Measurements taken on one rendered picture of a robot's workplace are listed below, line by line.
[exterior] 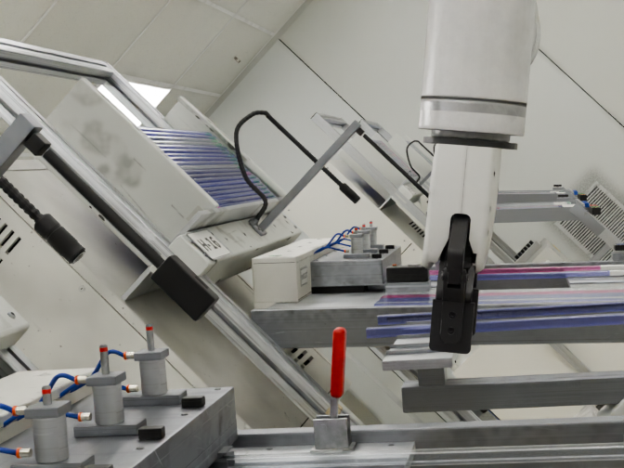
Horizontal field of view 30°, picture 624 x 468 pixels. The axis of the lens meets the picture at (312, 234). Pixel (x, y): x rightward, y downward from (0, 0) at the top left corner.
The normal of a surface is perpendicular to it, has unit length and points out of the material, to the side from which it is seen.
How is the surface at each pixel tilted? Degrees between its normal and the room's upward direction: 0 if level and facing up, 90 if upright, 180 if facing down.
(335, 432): 90
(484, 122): 101
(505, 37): 115
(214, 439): 133
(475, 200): 94
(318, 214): 90
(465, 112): 86
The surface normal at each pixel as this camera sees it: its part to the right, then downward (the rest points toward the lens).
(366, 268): -0.18, 0.07
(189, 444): 0.98, -0.07
